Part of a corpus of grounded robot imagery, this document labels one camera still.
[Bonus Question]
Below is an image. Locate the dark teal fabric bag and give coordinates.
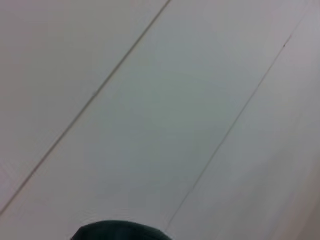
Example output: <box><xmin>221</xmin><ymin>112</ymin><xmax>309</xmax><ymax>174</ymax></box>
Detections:
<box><xmin>71</xmin><ymin>219</ymin><xmax>173</xmax><ymax>240</ymax></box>

